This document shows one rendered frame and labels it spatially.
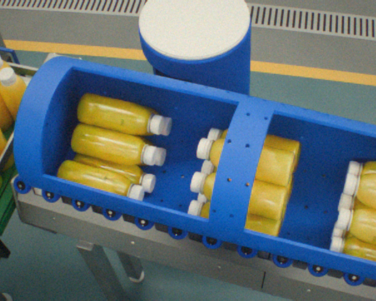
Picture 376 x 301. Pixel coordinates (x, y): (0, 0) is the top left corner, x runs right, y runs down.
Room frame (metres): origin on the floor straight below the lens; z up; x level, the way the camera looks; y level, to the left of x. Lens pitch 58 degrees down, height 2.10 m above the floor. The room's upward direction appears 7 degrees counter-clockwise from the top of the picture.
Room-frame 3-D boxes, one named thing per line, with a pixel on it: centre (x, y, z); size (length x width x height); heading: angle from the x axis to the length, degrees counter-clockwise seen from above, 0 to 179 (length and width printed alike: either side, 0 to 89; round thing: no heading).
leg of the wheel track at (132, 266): (0.82, 0.25, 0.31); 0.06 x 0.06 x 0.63; 66
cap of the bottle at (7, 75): (0.93, 0.41, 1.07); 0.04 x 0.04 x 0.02
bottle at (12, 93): (0.93, 0.41, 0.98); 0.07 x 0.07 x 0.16
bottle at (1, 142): (0.80, 0.46, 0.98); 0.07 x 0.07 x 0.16
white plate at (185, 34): (1.07, -0.05, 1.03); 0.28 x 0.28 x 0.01
